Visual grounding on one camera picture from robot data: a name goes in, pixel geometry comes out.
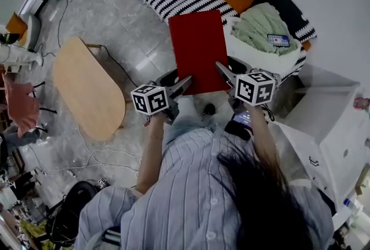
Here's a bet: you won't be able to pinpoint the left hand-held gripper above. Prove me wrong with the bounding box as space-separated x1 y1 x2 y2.
130 68 194 125

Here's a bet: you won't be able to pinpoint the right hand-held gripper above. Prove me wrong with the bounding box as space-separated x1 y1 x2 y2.
215 56 276 116

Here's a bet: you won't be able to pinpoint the red book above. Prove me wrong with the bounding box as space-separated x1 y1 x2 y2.
168 9 232 97

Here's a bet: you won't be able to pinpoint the person's left forearm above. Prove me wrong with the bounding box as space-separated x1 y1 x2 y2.
135 112 169 195

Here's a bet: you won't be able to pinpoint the person's right forearm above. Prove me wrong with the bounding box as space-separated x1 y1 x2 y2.
247 104 280 169

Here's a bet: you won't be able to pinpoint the white fleece blanket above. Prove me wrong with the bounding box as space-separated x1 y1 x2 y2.
222 16 303 78

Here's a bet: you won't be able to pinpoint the person's light blue jeans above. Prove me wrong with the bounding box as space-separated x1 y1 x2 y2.
163 95 221 146

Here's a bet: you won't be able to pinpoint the person's black shoe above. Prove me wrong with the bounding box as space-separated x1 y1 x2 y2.
224 120 251 141
202 103 217 117

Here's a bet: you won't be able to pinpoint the dark smartphone with lit screen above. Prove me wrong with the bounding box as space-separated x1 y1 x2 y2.
232 111 253 130

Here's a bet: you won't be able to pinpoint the blue smartphone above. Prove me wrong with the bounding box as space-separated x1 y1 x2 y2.
266 34 291 48

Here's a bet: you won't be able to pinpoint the green knitted blanket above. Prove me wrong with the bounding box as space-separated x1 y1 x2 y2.
231 2 302 56

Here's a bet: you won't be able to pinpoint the oval wooden coffee table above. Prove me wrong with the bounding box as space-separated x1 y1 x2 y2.
52 36 132 142

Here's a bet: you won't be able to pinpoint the white drawer cabinet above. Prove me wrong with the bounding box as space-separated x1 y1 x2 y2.
270 63 370 233

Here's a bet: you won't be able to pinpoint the pink packet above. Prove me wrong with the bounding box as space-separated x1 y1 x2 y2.
353 96 369 111

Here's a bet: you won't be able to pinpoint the grey armchair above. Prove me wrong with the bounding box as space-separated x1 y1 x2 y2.
17 13 42 52

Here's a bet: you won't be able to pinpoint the pink cloth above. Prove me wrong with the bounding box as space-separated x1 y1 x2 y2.
2 72 42 138

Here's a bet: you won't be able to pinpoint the white low bench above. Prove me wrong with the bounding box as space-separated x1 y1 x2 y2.
17 0 50 17

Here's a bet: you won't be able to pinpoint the orange armchair cushion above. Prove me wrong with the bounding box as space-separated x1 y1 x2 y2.
5 12 28 43

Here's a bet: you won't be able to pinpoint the clear plastic bottle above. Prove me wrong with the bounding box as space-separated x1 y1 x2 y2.
342 197 362 212

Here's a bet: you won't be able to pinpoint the black cable by table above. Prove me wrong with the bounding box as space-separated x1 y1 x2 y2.
99 44 140 89

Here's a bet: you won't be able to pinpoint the person wearing head camera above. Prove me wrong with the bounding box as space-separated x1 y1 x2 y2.
75 123 336 250

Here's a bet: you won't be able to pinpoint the white floor cable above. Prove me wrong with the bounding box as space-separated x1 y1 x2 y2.
54 124 143 178

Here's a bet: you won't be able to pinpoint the long black floor cable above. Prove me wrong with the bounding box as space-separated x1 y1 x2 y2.
36 0 69 59

